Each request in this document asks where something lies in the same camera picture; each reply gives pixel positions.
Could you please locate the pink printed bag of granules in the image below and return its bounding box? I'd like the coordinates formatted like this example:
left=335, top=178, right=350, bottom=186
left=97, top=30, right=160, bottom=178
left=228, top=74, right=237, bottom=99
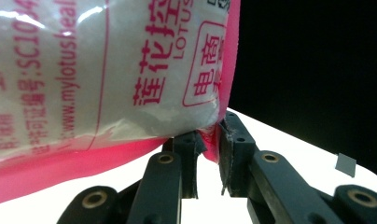
left=0, top=0, right=241, bottom=207

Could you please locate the grey table edge tab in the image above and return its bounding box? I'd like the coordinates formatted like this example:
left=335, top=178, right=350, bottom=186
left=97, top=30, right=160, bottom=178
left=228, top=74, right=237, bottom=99
left=335, top=152, right=357, bottom=178

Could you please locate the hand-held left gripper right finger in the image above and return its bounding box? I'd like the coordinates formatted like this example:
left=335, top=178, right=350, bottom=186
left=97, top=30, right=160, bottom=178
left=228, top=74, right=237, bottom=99
left=218, top=111, right=343, bottom=224

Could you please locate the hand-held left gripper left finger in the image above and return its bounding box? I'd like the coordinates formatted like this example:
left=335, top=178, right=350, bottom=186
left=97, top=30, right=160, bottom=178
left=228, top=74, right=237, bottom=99
left=125, top=130, right=208, bottom=224

